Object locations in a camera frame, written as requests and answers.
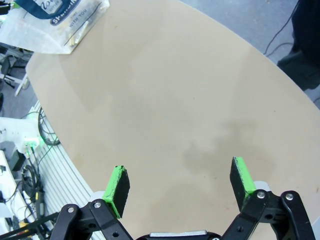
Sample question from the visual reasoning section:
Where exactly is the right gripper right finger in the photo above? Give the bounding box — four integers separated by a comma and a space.
219, 156, 316, 240

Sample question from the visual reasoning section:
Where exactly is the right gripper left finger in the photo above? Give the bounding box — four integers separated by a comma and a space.
51, 165, 133, 240

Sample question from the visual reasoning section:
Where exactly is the translucent plastic shopping bag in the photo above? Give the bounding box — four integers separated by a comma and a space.
0, 0, 110, 55

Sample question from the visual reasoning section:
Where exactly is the black power adapter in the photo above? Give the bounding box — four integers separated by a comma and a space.
11, 149, 26, 172

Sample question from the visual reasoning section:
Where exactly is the black office chair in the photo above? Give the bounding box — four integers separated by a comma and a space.
0, 54, 16, 85

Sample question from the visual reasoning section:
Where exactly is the black coiled cable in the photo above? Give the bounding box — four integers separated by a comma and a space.
37, 107, 61, 146

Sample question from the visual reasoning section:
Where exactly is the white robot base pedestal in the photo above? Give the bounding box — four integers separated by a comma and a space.
0, 116, 42, 151

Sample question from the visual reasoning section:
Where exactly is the white desk leg frame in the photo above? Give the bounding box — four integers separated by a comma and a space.
14, 74, 31, 97

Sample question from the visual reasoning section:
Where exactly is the black floor cable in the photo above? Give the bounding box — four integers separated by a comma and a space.
264, 0, 302, 56

